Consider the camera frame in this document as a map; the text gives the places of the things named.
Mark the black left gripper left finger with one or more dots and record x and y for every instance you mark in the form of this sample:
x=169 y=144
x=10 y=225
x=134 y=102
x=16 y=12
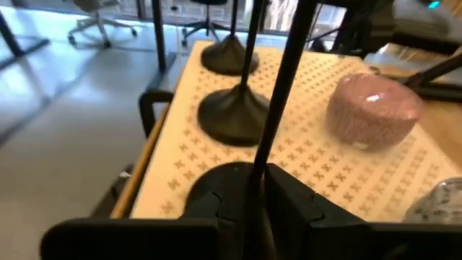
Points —
x=144 y=240

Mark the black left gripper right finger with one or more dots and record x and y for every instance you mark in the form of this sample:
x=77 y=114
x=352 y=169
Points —
x=361 y=243

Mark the blue patterned candle tin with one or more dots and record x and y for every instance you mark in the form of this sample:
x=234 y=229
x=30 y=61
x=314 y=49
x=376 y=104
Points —
x=440 y=202

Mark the pink patterned candle tin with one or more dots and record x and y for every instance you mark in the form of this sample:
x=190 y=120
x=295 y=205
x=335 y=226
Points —
x=371 y=112

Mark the tallest black candlestick holder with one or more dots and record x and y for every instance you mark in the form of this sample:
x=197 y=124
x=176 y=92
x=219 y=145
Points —
x=231 y=115

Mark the short black candlestick holder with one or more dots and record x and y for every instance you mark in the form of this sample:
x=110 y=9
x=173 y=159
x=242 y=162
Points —
x=285 y=90

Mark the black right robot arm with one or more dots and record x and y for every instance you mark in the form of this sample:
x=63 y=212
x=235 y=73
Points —
x=361 y=29

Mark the white table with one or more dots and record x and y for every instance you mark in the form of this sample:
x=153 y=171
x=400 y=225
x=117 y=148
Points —
x=325 y=173

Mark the white office chair base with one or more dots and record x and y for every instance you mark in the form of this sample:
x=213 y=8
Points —
x=97 y=21

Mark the black stool base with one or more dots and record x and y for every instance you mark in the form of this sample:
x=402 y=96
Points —
x=206 y=25

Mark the black desk leg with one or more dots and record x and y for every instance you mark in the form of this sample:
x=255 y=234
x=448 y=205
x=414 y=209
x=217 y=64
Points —
x=11 y=39

